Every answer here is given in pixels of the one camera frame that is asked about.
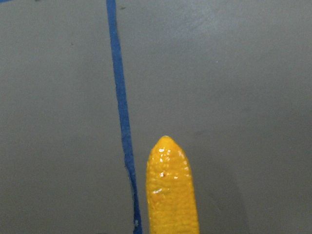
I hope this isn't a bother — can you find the yellow corn cob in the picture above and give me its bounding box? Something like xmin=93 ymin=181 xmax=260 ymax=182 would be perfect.
xmin=146 ymin=136 xmax=200 ymax=234

